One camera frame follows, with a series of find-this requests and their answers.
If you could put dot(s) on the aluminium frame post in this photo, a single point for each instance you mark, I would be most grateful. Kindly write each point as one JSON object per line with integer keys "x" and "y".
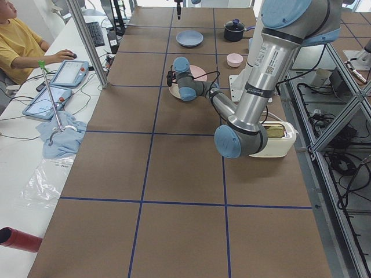
{"x": 87, "y": 41}

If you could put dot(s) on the clear plastic bag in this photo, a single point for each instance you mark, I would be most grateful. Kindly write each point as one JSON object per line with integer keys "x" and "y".
{"x": 44, "y": 188}

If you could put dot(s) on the light blue cloth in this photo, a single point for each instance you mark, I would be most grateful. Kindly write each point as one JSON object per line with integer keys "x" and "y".
{"x": 61, "y": 144}

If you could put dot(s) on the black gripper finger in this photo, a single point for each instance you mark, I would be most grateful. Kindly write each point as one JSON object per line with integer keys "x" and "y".
{"x": 178, "y": 8}

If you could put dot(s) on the pink bowl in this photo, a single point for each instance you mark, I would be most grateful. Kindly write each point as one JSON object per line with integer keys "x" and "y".
{"x": 234, "y": 60}

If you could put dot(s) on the white toaster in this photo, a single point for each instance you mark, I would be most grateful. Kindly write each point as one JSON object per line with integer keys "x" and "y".
{"x": 277, "y": 147}

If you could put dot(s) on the blue plate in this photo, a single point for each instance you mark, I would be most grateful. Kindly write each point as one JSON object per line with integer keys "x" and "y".
{"x": 189, "y": 38}

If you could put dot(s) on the pink plate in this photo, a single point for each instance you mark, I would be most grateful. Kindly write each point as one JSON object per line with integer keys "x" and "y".
{"x": 198, "y": 73}

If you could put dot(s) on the bread slice in toaster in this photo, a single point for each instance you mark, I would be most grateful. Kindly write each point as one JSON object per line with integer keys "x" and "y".
{"x": 275, "y": 131}

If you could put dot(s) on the person in yellow shirt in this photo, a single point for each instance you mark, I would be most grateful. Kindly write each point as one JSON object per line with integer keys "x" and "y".
{"x": 21, "y": 47}

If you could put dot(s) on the dark blue lidded pot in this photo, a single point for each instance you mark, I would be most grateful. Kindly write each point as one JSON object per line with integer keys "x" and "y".
{"x": 234, "y": 30}

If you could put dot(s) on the teach pendant tablet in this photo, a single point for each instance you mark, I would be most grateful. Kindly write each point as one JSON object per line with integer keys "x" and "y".
{"x": 70, "y": 73}
{"x": 41, "y": 106}

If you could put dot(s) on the metal rod green tip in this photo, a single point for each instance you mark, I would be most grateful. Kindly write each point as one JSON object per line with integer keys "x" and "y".
{"x": 60, "y": 127}

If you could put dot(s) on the black keyboard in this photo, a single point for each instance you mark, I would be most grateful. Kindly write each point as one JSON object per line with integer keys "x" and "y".
{"x": 95, "y": 33}

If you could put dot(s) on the upper teach pendant tablet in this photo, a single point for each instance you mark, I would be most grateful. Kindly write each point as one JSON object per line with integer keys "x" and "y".
{"x": 70, "y": 73}

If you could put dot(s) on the lower teach pendant tablet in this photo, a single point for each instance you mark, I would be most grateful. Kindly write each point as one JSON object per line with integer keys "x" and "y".
{"x": 41, "y": 106}

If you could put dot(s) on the red cylinder bottle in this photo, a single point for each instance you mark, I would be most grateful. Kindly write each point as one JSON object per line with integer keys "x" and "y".
{"x": 16, "y": 239}

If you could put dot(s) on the cream plate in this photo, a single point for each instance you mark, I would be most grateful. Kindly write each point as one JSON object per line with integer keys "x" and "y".
{"x": 174, "y": 90}

